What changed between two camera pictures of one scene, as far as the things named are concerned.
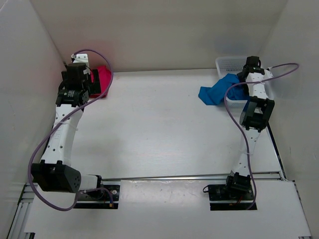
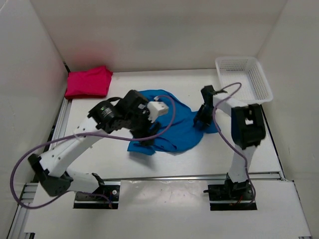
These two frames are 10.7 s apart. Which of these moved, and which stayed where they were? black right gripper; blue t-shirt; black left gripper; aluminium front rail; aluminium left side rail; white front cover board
Moved: black right gripper; blue t-shirt; black left gripper
Stayed: aluminium left side rail; white front cover board; aluminium front rail
